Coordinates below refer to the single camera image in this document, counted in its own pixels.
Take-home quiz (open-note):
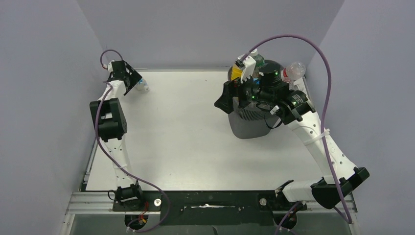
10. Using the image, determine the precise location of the green tinted bottle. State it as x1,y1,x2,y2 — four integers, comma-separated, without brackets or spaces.
250,49,265,69

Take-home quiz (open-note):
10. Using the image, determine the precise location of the clear crushed bottle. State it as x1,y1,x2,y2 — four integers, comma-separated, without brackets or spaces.
281,62,306,83

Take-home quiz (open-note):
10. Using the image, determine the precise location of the grey mesh waste bin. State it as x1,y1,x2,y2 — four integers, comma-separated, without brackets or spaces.
228,97,280,139

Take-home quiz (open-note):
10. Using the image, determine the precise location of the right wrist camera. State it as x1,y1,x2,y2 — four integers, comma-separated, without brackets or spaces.
235,55,256,84

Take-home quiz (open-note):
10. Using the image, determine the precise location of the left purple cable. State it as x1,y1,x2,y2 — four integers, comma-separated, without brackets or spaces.
94,49,171,234

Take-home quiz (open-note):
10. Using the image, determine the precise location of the aluminium frame rail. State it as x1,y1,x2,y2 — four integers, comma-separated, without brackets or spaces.
61,190,361,235

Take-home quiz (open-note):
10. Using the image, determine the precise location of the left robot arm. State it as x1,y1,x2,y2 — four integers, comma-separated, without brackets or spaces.
89,59,144,205

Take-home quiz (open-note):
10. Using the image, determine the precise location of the yellow juice bottle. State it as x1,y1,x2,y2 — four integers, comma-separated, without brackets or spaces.
230,64,242,81

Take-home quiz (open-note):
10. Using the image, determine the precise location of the clear bottle white blue label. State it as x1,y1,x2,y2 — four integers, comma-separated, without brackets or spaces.
135,78,150,93

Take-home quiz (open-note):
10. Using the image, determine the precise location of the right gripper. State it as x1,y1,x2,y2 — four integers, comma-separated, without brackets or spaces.
214,69,272,114

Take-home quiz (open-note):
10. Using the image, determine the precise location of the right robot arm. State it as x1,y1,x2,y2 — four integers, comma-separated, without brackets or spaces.
214,63,370,209

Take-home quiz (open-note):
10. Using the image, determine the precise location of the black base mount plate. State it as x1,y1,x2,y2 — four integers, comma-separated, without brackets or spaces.
113,190,307,226

